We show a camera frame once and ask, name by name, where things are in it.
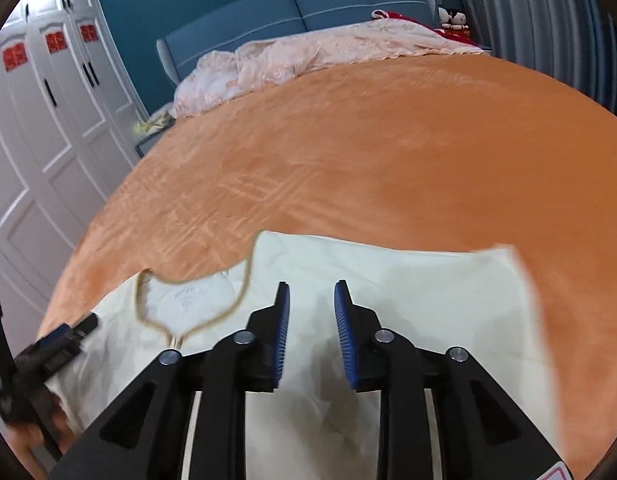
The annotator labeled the blue upholstered headboard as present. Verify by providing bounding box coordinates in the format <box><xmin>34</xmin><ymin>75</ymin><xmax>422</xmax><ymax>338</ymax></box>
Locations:
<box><xmin>156</xmin><ymin>0</ymin><xmax>440</xmax><ymax>89</ymax></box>

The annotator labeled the grey pleated curtain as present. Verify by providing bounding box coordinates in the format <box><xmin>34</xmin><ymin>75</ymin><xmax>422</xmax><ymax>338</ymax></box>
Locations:
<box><xmin>448</xmin><ymin>0</ymin><xmax>617</xmax><ymax>126</ymax></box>

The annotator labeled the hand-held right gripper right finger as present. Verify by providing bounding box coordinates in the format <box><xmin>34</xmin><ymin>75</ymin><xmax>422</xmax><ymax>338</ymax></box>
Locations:
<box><xmin>333</xmin><ymin>279</ymin><xmax>575</xmax><ymax>480</ymax></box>

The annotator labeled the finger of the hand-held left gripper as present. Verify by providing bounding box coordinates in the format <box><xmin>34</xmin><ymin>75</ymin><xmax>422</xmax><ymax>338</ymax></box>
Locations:
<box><xmin>36</xmin><ymin>312</ymin><xmax>100</xmax><ymax>368</ymax></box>

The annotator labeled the grey nightstand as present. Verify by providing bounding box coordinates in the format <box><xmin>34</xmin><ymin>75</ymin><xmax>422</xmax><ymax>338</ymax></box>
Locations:
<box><xmin>135</xmin><ymin>119</ymin><xmax>177</xmax><ymax>162</ymax></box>

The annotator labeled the cream cloth bundle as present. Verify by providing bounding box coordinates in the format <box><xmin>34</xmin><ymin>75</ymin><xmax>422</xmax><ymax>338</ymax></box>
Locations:
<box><xmin>134</xmin><ymin>104</ymin><xmax>176</xmax><ymax>137</ymax></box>

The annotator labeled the orange fleece blanket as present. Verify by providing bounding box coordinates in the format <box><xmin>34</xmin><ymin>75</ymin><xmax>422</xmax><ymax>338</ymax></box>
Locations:
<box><xmin>37</xmin><ymin>52</ymin><xmax>617</xmax><ymax>477</ymax></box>

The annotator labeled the cream quilted jacket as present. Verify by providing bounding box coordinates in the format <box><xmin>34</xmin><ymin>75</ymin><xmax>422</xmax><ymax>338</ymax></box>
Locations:
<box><xmin>41</xmin><ymin>230</ymin><xmax>565</xmax><ymax>480</ymax></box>

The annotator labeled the white wardrobe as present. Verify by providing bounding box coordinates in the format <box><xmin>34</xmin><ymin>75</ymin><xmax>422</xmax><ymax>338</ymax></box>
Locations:
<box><xmin>0</xmin><ymin>0</ymin><xmax>150</xmax><ymax>322</ymax></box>

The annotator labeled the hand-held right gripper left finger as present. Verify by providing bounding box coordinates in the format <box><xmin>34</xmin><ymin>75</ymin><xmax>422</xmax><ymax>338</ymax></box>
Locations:
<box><xmin>48</xmin><ymin>281</ymin><xmax>292</xmax><ymax>480</ymax></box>

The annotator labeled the pink floral quilt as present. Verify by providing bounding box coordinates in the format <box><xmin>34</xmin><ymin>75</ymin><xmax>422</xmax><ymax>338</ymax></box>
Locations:
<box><xmin>172</xmin><ymin>22</ymin><xmax>490</xmax><ymax>119</ymax></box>

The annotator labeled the red cloth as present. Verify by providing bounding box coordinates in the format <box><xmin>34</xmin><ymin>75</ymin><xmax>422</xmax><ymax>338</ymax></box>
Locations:
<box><xmin>371</xmin><ymin>9</ymin><xmax>443</xmax><ymax>37</ymax></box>

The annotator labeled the person's left hand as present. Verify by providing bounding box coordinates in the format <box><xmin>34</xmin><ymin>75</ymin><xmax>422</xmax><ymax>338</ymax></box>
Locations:
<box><xmin>38</xmin><ymin>393</ymin><xmax>77</xmax><ymax>454</ymax></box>

